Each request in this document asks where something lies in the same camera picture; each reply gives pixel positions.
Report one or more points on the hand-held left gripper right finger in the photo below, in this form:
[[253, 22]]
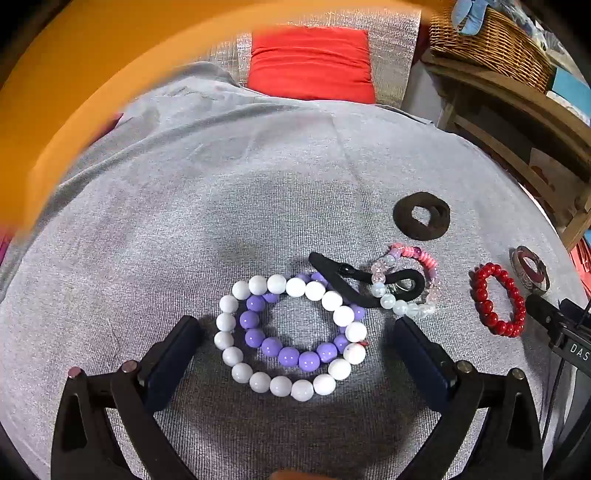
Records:
[[418, 360]]

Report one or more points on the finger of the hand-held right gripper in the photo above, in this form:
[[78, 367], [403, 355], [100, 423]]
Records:
[[542, 314]]

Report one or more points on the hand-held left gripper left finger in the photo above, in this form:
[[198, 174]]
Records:
[[173, 364]]

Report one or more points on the orange box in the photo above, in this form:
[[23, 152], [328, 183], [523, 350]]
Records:
[[92, 69]]

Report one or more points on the red cloth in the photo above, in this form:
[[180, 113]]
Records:
[[582, 258]]

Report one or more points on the black scrunchie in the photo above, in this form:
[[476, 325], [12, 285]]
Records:
[[404, 221]]

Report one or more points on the grey blanket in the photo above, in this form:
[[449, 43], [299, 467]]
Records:
[[231, 194]]

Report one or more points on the wooden shelf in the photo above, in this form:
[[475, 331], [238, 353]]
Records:
[[508, 92]]

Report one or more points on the blue cardboard box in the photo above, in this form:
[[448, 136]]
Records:
[[572, 90]]

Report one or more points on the wicker basket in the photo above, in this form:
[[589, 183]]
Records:
[[503, 46]]

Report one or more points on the blue cloth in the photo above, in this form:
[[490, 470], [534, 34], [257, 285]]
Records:
[[475, 16]]

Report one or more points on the red cushion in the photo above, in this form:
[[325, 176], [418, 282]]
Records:
[[309, 64]]

